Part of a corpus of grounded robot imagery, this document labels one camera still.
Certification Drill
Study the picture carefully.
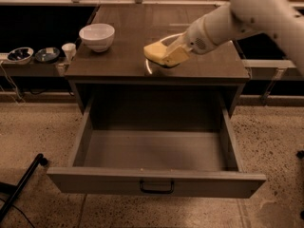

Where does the white ceramic bowl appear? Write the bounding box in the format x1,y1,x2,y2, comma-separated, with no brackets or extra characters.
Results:
79,24,115,52

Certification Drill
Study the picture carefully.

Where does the black chair leg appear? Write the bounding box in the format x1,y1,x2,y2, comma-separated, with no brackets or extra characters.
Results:
0,153,48,222

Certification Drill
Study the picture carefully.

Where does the blue patterned bowl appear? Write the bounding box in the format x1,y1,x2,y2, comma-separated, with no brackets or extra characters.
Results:
8,47,33,65

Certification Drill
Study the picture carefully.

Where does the yellow sponge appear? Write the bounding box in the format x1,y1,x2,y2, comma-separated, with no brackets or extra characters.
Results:
143,41,171,67

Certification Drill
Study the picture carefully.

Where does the dark glazed bowl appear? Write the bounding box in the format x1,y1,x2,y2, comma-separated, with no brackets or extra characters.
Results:
35,47,60,64

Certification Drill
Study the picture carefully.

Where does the small white cup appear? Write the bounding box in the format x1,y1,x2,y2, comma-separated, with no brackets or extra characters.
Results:
62,43,76,62

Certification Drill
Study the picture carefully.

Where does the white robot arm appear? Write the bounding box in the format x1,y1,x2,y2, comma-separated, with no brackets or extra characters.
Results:
163,0,304,74

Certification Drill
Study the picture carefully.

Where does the low grey side shelf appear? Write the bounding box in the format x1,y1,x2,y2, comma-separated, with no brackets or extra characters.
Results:
0,53,69,77

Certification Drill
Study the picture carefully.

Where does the black drawer handle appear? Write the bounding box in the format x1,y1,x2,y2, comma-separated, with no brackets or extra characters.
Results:
139,180,175,195

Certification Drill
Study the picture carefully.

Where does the grey drawer cabinet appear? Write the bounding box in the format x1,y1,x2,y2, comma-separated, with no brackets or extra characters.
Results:
66,4,249,111

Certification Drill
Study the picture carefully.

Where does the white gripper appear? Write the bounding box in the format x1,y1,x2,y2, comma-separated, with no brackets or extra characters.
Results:
162,16,218,67

